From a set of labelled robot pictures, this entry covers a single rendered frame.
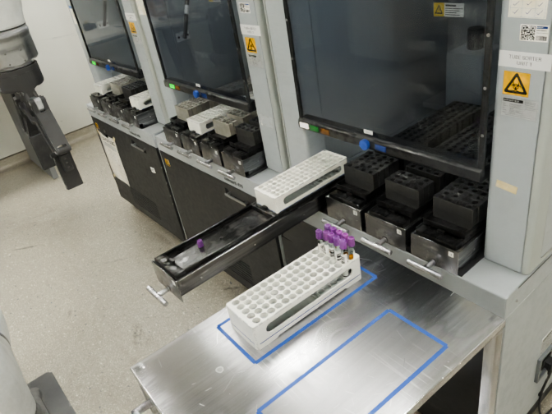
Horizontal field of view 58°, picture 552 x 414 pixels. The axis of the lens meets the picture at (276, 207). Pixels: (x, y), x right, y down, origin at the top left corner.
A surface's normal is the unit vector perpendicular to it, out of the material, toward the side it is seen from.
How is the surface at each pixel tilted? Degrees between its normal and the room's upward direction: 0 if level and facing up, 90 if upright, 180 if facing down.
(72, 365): 0
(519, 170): 90
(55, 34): 90
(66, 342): 0
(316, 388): 0
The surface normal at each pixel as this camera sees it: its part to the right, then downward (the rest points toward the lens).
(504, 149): -0.76, 0.44
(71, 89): 0.64, 0.32
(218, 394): -0.16, -0.84
